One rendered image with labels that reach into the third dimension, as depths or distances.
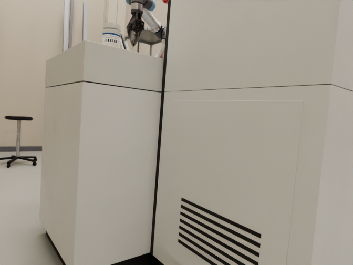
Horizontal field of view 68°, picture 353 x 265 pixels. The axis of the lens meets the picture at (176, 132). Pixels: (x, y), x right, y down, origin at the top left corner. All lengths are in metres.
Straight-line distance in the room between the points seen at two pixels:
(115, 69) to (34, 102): 3.59
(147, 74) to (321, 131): 0.72
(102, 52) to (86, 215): 0.62
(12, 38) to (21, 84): 0.66
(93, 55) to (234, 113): 0.55
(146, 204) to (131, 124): 0.37
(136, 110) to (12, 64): 3.64
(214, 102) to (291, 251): 0.50
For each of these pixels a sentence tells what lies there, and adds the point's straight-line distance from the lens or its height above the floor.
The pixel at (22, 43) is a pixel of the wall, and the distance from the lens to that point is 4.67.
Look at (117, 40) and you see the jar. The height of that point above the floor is 1.00.
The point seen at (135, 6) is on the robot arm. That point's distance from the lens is 1.82.
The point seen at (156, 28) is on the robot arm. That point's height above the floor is 1.39.
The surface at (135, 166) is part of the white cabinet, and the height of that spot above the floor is 0.49.
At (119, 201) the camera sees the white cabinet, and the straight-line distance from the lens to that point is 1.14.
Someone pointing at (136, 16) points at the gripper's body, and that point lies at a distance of 1.80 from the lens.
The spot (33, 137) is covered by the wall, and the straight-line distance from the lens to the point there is 4.63.
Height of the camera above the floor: 0.72
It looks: 4 degrees down
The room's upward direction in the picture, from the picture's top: 4 degrees clockwise
